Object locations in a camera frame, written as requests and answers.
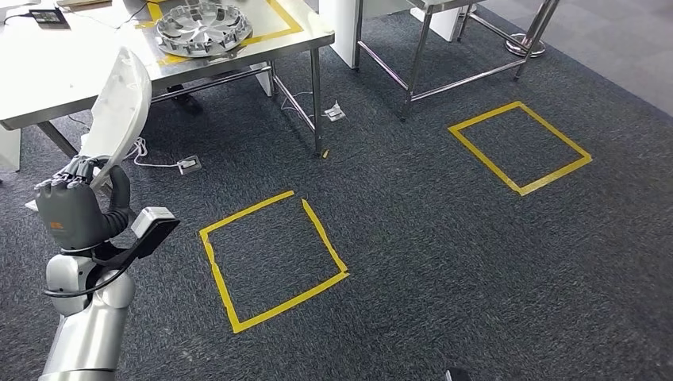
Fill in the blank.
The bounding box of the silver wheel cover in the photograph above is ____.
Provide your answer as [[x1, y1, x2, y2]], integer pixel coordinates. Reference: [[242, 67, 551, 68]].
[[156, 1, 253, 59]]

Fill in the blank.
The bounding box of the steel workbench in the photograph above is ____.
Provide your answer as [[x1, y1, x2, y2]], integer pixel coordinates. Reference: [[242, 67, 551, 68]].
[[0, 0, 337, 159]]

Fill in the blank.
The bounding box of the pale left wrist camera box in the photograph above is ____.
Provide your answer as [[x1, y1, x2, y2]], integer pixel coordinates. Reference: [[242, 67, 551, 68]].
[[130, 206, 181, 248]]

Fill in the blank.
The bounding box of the chrome stanchion base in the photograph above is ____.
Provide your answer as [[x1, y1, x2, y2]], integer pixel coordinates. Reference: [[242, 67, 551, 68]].
[[504, 31, 546, 58]]

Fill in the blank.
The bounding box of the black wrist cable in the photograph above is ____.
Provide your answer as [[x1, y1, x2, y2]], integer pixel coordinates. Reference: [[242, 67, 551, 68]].
[[43, 265, 130, 300]]

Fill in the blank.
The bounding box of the steel table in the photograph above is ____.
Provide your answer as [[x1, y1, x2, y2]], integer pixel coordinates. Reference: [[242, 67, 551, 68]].
[[353, 0, 561, 123]]

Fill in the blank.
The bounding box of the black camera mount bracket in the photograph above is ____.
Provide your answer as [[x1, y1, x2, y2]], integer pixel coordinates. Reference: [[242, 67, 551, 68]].
[[91, 231, 159, 270]]

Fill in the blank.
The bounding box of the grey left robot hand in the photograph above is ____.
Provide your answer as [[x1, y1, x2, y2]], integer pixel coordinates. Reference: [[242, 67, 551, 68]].
[[33, 155, 133, 252]]

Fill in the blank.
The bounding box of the white floor plug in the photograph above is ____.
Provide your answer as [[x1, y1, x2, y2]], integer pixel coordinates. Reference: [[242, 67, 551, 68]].
[[323, 101, 347, 124]]

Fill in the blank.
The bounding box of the yellow floor tape square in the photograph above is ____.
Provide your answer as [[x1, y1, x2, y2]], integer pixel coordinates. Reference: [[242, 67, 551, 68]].
[[448, 101, 594, 197], [199, 190, 351, 335]]

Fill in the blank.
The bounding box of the white socket cable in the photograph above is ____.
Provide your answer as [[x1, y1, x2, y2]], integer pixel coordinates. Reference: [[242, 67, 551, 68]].
[[123, 137, 183, 169]]

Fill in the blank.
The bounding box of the white curved panel part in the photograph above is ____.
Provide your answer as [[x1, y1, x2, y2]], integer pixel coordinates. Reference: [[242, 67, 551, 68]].
[[25, 46, 153, 213]]

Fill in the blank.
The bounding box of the white box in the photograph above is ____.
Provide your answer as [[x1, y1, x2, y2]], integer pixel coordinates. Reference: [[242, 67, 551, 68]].
[[0, 125, 22, 173]]

